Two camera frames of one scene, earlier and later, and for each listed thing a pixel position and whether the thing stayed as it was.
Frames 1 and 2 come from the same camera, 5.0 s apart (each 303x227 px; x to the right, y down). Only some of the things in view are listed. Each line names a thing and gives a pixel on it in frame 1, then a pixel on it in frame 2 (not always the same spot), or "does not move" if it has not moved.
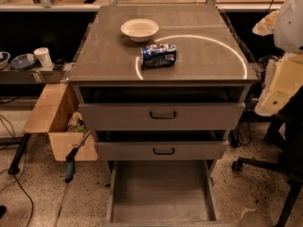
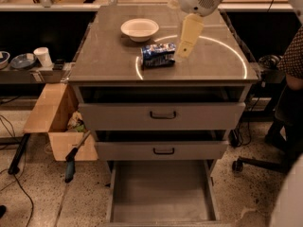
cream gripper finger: x=283 y=78 → x=192 y=26
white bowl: x=139 y=29 does not move
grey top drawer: x=158 y=108 does not move
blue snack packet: x=158 y=55 does not move
